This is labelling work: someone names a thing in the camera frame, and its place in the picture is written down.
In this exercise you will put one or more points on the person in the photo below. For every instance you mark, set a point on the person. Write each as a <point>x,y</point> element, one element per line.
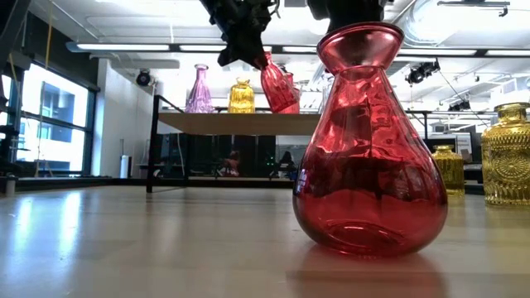
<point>232,163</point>
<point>285,162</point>

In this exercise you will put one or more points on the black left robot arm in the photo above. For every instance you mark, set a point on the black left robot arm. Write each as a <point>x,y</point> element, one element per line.
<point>10,25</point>

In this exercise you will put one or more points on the small yellow glass vase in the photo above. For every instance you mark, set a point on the small yellow glass vase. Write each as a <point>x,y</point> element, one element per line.
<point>450,169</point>

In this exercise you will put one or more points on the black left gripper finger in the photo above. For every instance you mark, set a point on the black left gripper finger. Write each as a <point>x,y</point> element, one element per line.
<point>244,51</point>

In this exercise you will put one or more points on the white cylinder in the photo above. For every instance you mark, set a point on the white cylinder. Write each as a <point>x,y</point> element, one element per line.
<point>124,166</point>

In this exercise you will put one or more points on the yellow ribbed glass vase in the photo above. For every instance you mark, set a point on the yellow ribbed glass vase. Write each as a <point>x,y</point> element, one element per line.
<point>242,99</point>

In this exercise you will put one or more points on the purple tall glass vase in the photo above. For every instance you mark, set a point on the purple tall glass vase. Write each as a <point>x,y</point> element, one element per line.
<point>200,93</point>

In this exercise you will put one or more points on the large yellow embossed glass vase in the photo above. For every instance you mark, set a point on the large yellow embossed glass vase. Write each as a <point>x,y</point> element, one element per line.
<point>509,157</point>

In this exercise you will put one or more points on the large window black frame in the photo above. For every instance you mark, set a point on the large window black frame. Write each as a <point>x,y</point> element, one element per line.
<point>62,95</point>

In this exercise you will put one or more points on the red ribbed cylinder glass vase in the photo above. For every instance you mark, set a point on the red ribbed cylinder glass vase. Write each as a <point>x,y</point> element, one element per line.
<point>292,77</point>

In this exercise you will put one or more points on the black metal table frame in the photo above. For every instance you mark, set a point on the black metal table frame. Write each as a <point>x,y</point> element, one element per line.
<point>83,182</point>

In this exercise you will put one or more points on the red ribbed flared glass vase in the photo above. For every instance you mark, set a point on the red ribbed flared glass vase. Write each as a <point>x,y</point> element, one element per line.
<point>278,89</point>

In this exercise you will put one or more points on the black ceiling spotlight cluster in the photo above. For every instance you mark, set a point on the black ceiling spotlight cluster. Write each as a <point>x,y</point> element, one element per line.
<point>422,71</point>

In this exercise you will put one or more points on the long ceiling light bar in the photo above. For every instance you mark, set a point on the long ceiling light bar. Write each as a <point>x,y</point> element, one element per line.
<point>124,47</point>

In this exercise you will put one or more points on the red teardrop glass vase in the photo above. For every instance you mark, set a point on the red teardrop glass vase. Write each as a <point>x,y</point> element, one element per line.
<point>368,186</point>

